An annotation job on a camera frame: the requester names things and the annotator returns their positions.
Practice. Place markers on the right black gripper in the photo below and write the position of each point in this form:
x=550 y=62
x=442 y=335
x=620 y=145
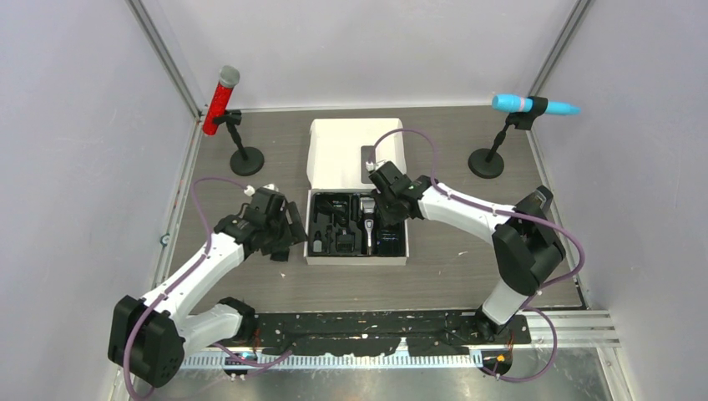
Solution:
x=388 y=219

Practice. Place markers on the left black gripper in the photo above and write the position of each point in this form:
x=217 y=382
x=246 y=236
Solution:
x=292 y=234

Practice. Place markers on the black silver hair clipper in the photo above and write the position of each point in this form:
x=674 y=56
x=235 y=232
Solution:
x=368 y=217

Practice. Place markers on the white hair clipper box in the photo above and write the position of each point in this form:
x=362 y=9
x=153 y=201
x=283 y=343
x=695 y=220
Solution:
x=338 y=179

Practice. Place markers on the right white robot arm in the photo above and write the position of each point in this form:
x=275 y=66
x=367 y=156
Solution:
x=527 y=250

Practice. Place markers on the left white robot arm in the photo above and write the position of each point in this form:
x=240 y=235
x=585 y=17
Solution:
x=152 y=335

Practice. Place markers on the black comb guard near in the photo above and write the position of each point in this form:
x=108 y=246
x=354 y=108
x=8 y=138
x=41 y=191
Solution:
x=280 y=256

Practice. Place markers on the left black microphone stand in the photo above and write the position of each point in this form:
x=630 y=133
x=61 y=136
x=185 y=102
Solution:
x=245 y=161

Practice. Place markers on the black microphone stand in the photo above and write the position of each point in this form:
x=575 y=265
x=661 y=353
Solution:
x=245 y=161
x=488 y=163

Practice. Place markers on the black comb guard in tray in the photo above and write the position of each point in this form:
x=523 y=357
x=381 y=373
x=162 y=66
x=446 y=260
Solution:
x=345 y=244

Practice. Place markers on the right black microphone stand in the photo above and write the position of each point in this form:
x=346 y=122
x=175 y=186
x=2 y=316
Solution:
x=488 y=163

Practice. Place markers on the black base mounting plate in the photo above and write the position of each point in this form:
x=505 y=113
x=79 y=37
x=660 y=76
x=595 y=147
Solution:
x=370 y=334

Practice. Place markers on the red glitter microphone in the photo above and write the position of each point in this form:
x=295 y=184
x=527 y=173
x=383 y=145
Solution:
x=229 y=77

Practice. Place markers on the blue microphone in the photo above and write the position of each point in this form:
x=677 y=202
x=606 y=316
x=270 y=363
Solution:
x=511 y=103

